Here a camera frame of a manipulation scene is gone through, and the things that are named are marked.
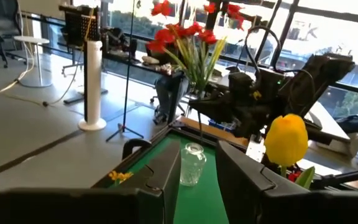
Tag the yellow artificial tulip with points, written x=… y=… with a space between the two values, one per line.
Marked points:
x=286 y=140

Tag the dark office chair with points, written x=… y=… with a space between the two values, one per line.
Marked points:
x=3 y=21

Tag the grey desk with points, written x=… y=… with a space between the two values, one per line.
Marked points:
x=325 y=124

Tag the black bag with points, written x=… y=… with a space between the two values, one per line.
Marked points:
x=351 y=124

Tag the red artificial tulip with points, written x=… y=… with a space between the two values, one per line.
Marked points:
x=293 y=176

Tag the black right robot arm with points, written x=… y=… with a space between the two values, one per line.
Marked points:
x=322 y=77

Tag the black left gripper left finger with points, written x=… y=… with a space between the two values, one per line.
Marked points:
x=154 y=193

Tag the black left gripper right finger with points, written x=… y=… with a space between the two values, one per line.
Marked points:
x=247 y=196

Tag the white tower fan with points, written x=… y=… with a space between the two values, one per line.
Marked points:
x=93 y=84

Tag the black tripod stand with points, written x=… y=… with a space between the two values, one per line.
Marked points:
x=126 y=93

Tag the black pegboard stand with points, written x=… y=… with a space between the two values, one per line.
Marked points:
x=79 y=25

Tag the white round side table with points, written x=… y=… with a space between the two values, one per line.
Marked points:
x=33 y=40

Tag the black window desk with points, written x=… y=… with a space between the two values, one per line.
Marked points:
x=129 y=59

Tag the black aluminium table frame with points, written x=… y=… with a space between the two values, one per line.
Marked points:
x=110 y=174

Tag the clear glass vase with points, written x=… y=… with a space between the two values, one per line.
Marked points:
x=193 y=165

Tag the yellow orange flower bunch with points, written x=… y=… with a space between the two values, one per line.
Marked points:
x=120 y=175

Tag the red small-blossom flower bunch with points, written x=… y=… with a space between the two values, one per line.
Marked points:
x=165 y=35

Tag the silver mounting plate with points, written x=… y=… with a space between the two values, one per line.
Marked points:
x=255 y=149

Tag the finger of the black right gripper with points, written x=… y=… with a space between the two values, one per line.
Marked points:
x=238 y=87
x=225 y=115

